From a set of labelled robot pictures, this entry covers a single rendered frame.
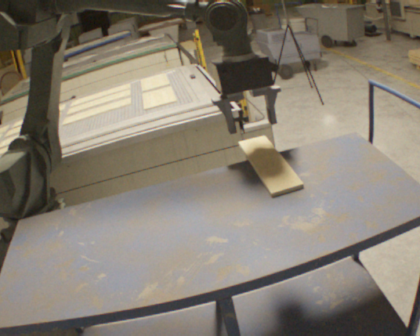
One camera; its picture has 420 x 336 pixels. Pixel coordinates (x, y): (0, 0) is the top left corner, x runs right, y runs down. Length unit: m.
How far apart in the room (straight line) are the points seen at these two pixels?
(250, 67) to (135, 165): 1.67
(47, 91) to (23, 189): 0.57
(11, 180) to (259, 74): 1.41
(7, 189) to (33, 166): 0.23
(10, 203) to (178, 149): 1.40
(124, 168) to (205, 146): 0.61
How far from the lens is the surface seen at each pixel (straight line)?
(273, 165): 1.67
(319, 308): 2.06
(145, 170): 3.17
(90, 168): 3.17
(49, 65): 2.32
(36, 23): 1.98
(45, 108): 2.41
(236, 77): 1.69
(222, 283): 1.18
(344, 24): 8.67
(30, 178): 2.38
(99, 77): 7.14
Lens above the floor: 1.82
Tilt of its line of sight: 26 degrees down
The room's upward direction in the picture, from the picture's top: 13 degrees counter-clockwise
